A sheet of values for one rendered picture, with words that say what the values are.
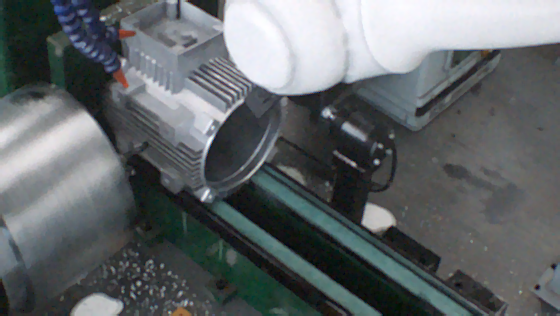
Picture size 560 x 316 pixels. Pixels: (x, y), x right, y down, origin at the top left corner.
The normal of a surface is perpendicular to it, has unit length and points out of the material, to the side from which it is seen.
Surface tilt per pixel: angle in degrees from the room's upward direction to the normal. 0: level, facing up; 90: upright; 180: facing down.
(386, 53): 89
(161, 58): 90
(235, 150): 28
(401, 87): 90
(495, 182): 0
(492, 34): 103
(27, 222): 54
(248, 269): 90
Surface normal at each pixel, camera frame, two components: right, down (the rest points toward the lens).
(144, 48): -0.69, 0.47
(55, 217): 0.64, 0.04
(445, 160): 0.05, -0.73
